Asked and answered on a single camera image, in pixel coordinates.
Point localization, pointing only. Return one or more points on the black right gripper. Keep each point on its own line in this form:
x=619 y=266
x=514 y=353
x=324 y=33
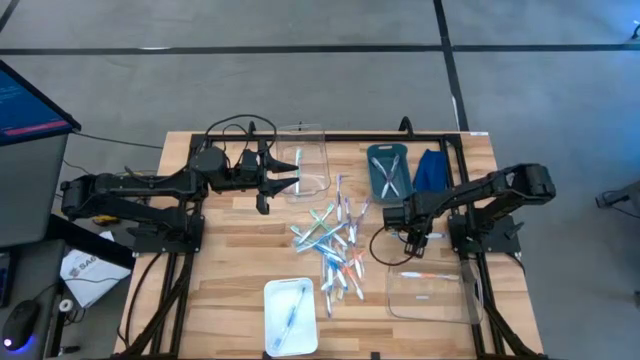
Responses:
x=422 y=212

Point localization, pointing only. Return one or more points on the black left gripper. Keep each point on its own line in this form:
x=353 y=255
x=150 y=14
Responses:
x=262 y=185

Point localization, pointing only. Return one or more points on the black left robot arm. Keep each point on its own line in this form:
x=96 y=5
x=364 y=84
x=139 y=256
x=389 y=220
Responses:
x=150 y=182

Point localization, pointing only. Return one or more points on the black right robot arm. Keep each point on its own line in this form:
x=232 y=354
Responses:
x=500 y=185

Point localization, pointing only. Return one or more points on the small clear plastic bin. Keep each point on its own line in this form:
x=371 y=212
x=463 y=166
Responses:
x=315 y=165

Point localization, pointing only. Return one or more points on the large clear plastic bin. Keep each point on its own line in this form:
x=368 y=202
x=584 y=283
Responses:
x=435 y=305

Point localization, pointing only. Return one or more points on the teal plastic basket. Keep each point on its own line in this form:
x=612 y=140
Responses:
x=371 y=185

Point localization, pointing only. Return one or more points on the blue cloth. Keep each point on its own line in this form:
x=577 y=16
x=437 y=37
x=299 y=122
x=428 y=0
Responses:
x=430 y=167

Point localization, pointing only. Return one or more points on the white plastic bin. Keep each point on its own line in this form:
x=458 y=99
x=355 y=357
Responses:
x=280 y=300

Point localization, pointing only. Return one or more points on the white label sticker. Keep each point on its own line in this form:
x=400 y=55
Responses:
x=479 y=133

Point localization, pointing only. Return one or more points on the yellow black tool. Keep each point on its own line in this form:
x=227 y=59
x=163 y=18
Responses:
x=106 y=220

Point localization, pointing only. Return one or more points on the white printed paper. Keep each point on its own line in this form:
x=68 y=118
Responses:
x=95 y=280

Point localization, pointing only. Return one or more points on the gray stand leg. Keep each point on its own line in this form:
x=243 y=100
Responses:
x=625 y=196

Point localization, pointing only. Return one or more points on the white tape roll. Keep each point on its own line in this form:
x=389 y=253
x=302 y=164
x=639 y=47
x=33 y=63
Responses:
x=62 y=305

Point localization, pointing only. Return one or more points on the computer monitor with blue screen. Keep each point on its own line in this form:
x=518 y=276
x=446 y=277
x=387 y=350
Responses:
x=25 y=110

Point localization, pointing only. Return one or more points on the black desk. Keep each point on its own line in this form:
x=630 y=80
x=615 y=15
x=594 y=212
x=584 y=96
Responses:
x=30 y=270

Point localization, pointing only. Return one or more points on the black computer mouse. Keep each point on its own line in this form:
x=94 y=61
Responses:
x=20 y=322

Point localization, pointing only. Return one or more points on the black stand foot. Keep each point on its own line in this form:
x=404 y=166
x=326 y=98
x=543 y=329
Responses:
x=636 y=32

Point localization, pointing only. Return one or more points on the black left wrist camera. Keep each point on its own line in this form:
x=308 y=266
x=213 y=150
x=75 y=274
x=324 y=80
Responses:
x=249 y=161

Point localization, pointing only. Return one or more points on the black frame clamp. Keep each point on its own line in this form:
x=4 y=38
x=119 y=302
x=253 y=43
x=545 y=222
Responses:
x=251 y=129
x=406 y=127

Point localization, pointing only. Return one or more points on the black metal table frame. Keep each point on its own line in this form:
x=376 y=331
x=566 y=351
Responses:
x=360 y=137

